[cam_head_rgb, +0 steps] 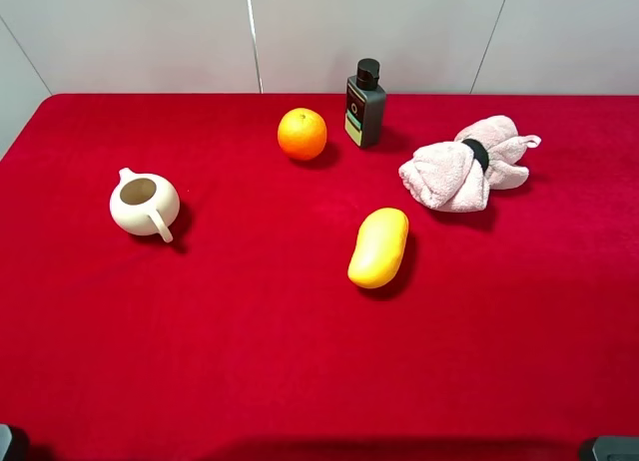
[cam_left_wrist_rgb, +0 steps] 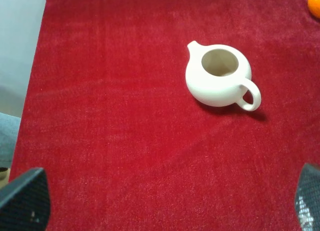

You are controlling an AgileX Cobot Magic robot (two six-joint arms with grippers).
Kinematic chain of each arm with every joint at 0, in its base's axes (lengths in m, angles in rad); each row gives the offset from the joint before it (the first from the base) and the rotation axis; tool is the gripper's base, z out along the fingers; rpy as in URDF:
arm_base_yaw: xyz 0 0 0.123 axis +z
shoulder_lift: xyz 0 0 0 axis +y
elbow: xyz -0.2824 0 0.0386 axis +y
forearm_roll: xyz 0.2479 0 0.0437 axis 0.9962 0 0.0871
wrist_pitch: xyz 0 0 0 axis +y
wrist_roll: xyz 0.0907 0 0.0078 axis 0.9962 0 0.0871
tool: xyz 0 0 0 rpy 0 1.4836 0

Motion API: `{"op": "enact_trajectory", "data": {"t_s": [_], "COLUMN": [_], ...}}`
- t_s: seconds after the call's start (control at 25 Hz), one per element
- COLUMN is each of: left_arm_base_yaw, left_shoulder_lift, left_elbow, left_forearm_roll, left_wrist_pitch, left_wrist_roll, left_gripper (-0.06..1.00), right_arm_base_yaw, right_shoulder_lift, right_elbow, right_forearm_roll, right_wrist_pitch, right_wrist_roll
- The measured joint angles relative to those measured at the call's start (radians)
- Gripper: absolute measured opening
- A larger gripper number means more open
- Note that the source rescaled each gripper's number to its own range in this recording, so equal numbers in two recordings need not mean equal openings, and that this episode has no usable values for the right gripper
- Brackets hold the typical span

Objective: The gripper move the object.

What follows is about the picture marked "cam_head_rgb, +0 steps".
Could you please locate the cream ceramic pitcher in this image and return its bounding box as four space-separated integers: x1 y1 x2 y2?
109 168 180 243

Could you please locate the yellow mango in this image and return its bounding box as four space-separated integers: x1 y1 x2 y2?
347 208 409 289

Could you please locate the orange fruit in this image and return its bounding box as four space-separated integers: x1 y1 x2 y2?
277 108 327 162

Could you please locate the dark grey pump bottle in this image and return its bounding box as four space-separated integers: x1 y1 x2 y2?
344 58 386 149

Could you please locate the pink towel with black band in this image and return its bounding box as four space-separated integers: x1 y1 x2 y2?
398 115 541 213

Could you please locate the red tablecloth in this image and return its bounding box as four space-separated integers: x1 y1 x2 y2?
1 94 638 460

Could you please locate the black base corner right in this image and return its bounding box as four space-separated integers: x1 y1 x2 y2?
578 436 639 461

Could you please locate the black base corner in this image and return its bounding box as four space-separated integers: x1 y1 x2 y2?
0 424 29 461
578 436 639 461

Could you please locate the black base corner left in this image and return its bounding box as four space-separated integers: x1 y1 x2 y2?
0 424 29 461

